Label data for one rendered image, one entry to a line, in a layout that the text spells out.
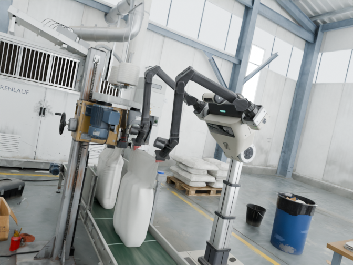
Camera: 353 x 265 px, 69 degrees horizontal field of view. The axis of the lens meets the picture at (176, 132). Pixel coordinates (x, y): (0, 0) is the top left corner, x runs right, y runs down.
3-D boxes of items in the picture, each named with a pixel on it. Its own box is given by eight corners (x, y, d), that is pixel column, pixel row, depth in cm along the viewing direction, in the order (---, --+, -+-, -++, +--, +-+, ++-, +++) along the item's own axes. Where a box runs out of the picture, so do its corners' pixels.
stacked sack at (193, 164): (219, 172, 499) (221, 164, 498) (191, 170, 464) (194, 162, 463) (206, 166, 535) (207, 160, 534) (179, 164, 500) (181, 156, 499)
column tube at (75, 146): (68, 259, 213) (106, 52, 204) (52, 261, 207) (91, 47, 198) (66, 252, 223) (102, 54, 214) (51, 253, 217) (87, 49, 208)
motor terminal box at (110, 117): (118, 128, 188) (121, 113, 187) (107, 127, 180) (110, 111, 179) (110, 126, 193) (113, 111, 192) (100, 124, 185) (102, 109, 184)
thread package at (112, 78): (126, 87, 218) (130, 67, 217) (110, 83, 211) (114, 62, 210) (121, 87, 231) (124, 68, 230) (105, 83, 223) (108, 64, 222)
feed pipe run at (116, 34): (138, 67, 439) (153, -14, 432) (106, 57, 410) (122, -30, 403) (107, 72, 596) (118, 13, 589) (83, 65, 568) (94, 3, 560)
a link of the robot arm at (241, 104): (187, 65, 134) (185, 60, 143) (174, 87, 140) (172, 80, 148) (251, 102, 149) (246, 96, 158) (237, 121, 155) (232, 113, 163)
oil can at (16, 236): (19, 254, 210) (23, 226, 209) (8, 255, 206) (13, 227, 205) (19, 244, 223) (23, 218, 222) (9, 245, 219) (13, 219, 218)
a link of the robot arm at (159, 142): (178, 142, 159) (177, 134, 166) (162, 135, 155) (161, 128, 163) (169, 156, 164) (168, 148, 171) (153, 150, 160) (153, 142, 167)
